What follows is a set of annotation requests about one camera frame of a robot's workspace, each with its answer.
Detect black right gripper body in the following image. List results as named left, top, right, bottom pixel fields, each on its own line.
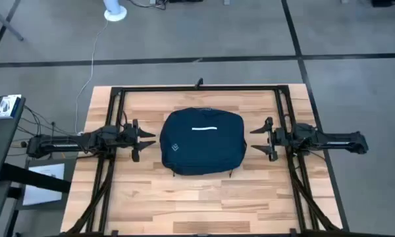
left=265, top=117, right=289, bottom=162

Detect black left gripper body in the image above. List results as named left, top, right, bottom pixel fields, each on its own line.
left=119, top=118, right=141, bottom=163

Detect dark navy duffel bag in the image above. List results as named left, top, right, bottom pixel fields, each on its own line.
left=159, top=106, right=248, bottom=177

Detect grey board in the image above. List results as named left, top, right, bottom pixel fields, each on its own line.
left=15, top=157, right=78, bottom=211

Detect white paper sheet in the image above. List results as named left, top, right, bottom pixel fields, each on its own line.
left=22, top=163, right=66, bottom=207

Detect black desk crossbar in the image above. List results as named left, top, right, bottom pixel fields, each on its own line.
left=0, top=163, right=72, bottom=194

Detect white and blue box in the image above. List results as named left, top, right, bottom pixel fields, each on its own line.
left=0, top=94, right=22, bottom=119

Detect dark side desk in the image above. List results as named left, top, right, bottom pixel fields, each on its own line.
left=0, top=95, right=27, bottom=237

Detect grey metal pole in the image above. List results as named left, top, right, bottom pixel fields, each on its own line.
left=0, top=0, right=24, bottom=42

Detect black metal table frame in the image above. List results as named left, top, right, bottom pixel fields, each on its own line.
left=61, top=84, right=350, bottom=237

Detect black floor cables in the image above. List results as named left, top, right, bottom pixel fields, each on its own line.
left=16, top=105, right=85, bottom=141

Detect white floor cable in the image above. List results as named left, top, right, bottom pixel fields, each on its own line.
left=73, top=19, right=109, bottom=136

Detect white pedestal stand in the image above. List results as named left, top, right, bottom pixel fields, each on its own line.
left=103, top=0, right=128, bottom=22

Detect black power cable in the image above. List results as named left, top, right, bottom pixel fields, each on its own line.
left=128, top=0, right=169, bottom=11

